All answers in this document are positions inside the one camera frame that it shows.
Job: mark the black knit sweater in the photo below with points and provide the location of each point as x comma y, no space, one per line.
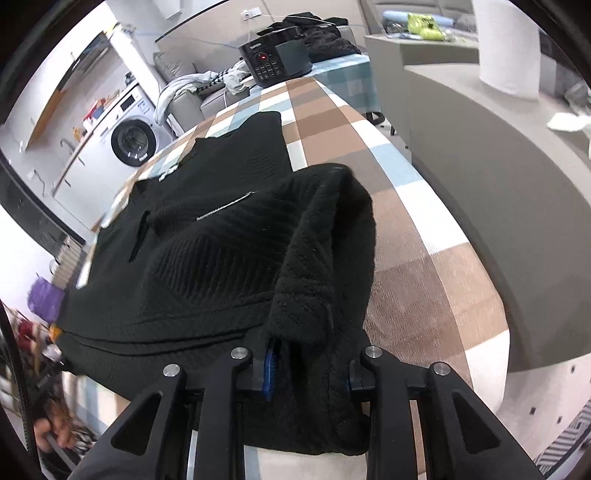
207,254

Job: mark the white crumpled tissue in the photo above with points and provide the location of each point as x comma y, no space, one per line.
568,122

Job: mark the white paper towel roll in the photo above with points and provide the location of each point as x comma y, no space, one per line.
508,46

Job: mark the white washing machine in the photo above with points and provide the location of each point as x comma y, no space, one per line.
134,138

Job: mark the green toy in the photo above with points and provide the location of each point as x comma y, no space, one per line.
425,25

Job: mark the grey white garment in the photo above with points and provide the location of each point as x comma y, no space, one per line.
238,81

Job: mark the purple bag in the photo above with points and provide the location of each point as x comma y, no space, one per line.
44,297

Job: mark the white kitchen counter cabinet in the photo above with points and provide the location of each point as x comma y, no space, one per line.
92,166

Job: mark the black pressure cooker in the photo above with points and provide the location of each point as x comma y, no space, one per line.
286,55

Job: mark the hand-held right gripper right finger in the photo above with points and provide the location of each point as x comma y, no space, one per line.
364,376

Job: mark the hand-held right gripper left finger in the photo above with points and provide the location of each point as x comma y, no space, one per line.
269,374

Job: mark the pale blue garment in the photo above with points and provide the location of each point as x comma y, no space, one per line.
180,87

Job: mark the white wall cabinet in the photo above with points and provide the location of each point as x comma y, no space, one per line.
60,92

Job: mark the grey cabinet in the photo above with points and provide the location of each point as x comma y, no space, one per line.
434,60
508,184

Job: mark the grey sofa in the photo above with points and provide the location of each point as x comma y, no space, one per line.
184,108

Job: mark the brown blue plaid blanket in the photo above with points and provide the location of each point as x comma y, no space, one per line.
415,254

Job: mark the white wall socket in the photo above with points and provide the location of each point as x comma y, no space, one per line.
252,13

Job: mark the person's left hand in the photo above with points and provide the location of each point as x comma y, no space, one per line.
51,431

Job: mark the houndstooth cushion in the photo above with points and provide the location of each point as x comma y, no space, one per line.
214,85

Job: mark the light blue checked tablecloth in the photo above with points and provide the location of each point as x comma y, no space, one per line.
341,69

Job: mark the black jacket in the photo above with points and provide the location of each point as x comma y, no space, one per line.
328,41

